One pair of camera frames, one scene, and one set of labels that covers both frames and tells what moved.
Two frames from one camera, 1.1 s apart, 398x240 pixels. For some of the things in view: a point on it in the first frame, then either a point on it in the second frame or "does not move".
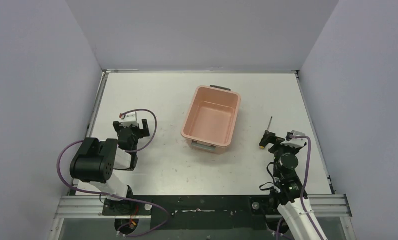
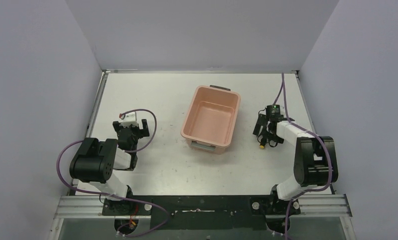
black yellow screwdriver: (263, 142) does not move
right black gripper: (272, 139) -> (261, 123)
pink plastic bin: (210, 120) does not move
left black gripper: (131, 129) does not move
